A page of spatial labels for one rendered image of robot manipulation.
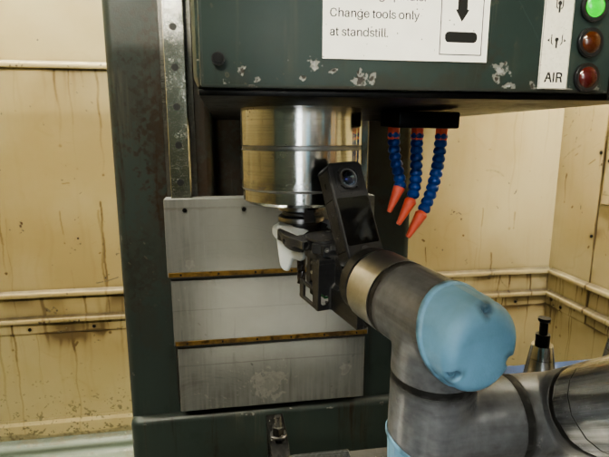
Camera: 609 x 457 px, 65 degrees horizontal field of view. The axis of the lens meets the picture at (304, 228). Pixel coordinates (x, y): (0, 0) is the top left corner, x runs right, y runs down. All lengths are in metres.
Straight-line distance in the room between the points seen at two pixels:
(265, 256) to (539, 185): 1.04
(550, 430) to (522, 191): 1.34
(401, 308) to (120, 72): 0.87
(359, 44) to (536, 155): 1.37
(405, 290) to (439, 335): 0.06
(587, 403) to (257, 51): 0.38
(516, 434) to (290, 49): 0.38
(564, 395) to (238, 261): 0.79
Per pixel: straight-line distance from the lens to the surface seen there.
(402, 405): 0.44
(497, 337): 0.40
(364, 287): 0.45
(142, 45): 1.14
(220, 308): 1.14
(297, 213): 0.63
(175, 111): 1.08
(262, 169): 0.58
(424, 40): 0.48
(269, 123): 0.58
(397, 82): 0.46
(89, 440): 1.76
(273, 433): 0.95
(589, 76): 0.55
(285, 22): 0.45
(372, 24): 0.46
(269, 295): 1.13
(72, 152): 1.53
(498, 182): 1.72
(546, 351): 0.68
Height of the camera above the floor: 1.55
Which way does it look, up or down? 11 degrees down
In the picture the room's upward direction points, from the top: straight up
